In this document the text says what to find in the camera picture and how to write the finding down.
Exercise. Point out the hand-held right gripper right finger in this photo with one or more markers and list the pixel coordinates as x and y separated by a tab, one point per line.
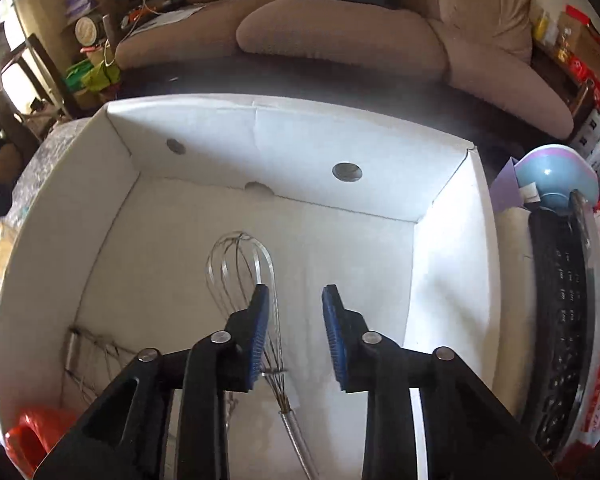
332	340

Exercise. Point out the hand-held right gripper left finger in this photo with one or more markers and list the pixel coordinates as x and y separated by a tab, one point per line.
260	340

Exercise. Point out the metal whisk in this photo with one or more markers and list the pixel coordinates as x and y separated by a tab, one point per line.
291	432

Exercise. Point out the white cardboard box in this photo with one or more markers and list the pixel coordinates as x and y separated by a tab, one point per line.
290	140

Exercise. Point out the lavender paper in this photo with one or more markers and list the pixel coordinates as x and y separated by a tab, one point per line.
505	185

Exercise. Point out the red plastic bag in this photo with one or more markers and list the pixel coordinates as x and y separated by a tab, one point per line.
30	440

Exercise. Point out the blue bowl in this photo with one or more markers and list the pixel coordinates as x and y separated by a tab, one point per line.
550	175

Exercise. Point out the beige sofa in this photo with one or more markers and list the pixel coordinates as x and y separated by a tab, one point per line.
340	35

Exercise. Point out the green bag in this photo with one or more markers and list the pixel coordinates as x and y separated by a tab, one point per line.
92	76

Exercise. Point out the dark wooden chair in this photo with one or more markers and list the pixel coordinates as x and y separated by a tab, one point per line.
30	75

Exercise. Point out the round tin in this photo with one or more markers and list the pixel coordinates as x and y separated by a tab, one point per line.
87	31

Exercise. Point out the brown cardboard box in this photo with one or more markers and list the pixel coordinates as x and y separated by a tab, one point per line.
582	40

